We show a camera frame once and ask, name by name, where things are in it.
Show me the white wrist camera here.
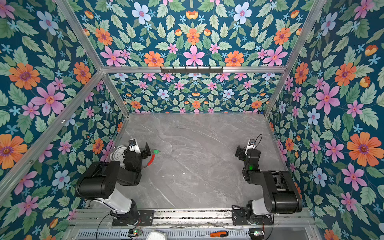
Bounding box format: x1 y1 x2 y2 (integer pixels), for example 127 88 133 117
128 139 141 154
246 139 256 152

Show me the white round alarm clock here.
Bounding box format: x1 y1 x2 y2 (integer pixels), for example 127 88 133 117
110 145 128 166

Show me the black hook rail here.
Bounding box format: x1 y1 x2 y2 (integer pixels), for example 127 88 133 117
160 67 224 74

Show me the red capped key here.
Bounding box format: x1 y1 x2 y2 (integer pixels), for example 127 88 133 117
147 154 156 167

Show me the white square clock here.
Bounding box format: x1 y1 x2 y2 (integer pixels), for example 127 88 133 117
146 231 168 240

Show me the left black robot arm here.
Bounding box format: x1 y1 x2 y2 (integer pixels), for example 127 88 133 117
76 139 155 227

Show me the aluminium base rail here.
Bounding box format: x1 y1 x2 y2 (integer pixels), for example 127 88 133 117
68 207 316 229

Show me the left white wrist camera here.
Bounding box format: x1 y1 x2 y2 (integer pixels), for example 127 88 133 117
128 139 141 154

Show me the small circuit board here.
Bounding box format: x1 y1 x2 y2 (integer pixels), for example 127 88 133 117
128 229 143 238

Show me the orange handled screwdriver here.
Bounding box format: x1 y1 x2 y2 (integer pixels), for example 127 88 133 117
210 231 229 238

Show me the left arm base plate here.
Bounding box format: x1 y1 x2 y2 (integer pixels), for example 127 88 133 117
111 210 155 227

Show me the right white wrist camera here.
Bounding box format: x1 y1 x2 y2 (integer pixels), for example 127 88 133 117
246 139 256 152

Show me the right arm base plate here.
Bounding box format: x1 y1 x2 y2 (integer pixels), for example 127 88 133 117
232 208 274 226

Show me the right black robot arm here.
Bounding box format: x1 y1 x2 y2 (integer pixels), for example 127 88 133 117
232 145 303 225

